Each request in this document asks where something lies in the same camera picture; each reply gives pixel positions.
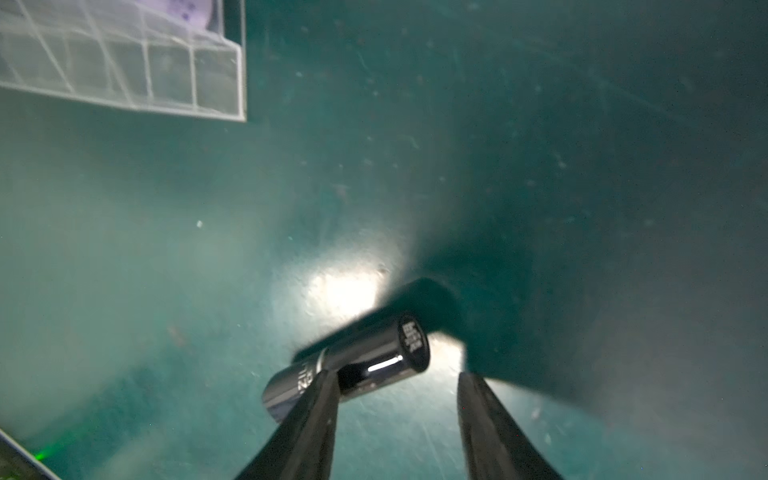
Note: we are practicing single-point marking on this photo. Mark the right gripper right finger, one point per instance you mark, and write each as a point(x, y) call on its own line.
point(494, 445)

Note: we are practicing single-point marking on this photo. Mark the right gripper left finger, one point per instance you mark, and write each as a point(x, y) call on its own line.
point(302, 446)

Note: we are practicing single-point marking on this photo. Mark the lilac lip gloss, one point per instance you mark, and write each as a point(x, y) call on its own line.
point(196, 13)

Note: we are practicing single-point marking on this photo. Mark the clear acrylic lipstick organizer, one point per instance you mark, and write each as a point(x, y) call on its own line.
point(125, 55)

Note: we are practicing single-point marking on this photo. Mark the black lipstick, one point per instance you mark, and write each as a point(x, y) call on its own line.
point(387, 352)

